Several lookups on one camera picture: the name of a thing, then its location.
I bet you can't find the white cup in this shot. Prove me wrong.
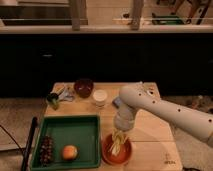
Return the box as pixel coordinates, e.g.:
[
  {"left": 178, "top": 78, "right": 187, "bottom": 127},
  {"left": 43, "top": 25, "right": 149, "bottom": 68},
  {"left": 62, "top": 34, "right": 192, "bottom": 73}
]
[{"left": 92, "top": 89, "right": 108, "bottom": 107}]

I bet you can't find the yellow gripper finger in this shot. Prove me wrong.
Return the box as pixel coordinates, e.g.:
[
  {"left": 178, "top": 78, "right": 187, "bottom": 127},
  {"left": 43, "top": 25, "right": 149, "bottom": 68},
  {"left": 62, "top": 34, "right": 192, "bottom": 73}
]
[
  {"left": 118, "top": 131, "right": 128, "bottom": 147},
  {"left": 109, "top": 131, "right": 120, "bottom": 156}
]

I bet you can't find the dark grape bunch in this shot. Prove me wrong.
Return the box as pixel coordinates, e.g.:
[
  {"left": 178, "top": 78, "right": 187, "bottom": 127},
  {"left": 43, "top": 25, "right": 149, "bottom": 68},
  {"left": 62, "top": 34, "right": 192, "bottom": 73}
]
[{"left": 39, "top": 136, "right": 53, "bottom": 166}]

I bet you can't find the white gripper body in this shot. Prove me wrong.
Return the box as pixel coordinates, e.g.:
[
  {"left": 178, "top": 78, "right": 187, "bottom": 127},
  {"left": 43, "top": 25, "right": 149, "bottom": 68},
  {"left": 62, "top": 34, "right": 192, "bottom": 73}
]
[{"left": 114, "top": 104, "right": 136, "bottom": 131}]

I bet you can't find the green plastic tray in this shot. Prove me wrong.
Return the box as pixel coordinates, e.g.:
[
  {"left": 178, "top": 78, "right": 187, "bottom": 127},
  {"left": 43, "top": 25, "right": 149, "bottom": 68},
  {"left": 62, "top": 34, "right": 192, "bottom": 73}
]
[{"left": 30, "top": 115, "right": 101, "bottom": 171}]

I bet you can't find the green cup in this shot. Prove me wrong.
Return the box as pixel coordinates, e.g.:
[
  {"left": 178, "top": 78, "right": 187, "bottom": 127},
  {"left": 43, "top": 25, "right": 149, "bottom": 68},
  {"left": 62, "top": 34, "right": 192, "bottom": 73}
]
[{"left": 46, "top": 93, "right": 59, "bottom": 110}]

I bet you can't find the orange red bowl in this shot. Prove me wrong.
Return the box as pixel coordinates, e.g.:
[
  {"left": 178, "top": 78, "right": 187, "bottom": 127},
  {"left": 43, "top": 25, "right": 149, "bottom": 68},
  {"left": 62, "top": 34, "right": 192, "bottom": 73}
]
[{"left": 101, "top": 134, "right": 132, "bottom": 165}]

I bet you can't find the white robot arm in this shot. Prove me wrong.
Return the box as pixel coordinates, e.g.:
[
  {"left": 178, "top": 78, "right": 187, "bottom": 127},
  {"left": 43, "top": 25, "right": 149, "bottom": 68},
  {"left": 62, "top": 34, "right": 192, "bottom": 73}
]
[{"left": 114, "top": 83, "right": 213, "bottom": 148}]

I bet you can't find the dark red bowl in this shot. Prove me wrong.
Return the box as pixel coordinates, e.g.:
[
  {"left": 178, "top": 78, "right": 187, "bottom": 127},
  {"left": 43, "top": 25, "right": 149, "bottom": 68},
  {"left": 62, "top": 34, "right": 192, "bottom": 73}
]
[{"left": 74, "top": 79, "right": 94, "bottom": 98}]

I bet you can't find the black pole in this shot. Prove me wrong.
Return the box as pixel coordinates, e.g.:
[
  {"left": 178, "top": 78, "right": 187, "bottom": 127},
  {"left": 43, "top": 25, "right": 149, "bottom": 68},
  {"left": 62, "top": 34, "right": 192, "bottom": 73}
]
[{"left": 21, "top": 117, "right": 38, "bottom": 171}]

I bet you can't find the orange apple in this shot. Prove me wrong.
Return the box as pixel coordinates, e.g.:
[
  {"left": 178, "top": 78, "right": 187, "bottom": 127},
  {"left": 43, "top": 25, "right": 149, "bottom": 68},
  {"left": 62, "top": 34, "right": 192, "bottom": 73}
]
[{"left": 62, "top": 145, "right": 78, "bottom": 160}]

